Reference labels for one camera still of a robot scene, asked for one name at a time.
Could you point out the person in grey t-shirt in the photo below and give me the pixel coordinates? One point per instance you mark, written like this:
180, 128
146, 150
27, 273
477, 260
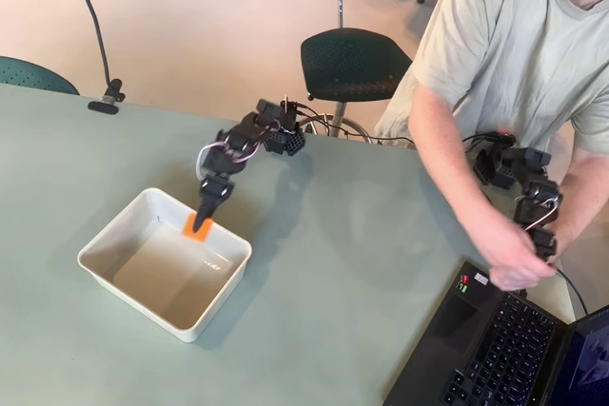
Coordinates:
514, 44

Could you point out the person's left hand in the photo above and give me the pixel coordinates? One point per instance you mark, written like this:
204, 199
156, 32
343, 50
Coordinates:
561, 244

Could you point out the black follower robot arm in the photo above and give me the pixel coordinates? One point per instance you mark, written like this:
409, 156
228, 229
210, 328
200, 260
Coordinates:
249, 132

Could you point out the person's left forearm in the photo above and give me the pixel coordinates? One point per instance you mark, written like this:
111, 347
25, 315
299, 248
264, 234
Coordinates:
580, 187

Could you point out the black follower gripper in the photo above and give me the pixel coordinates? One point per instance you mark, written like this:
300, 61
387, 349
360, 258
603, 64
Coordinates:
215, 191

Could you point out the black leader arm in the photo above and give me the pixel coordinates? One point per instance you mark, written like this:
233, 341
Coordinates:
535, 187

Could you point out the black gooseneck clamp holder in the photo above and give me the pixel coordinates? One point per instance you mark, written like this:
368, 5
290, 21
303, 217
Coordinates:
113, 88

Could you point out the person's right forearm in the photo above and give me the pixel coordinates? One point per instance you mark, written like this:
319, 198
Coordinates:
452, 163

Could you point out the dark green perforated stool chair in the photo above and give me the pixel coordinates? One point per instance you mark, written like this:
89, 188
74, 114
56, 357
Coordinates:
352, 63

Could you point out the person's right hand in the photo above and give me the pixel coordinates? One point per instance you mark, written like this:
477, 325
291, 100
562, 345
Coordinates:
518, 270

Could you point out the small orange cube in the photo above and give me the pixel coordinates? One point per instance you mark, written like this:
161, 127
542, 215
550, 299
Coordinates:
204, 236

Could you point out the white plastic bin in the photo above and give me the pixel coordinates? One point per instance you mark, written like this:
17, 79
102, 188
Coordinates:
143, 282

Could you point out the black laptop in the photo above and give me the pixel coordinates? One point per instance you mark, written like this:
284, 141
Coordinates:
476, 330

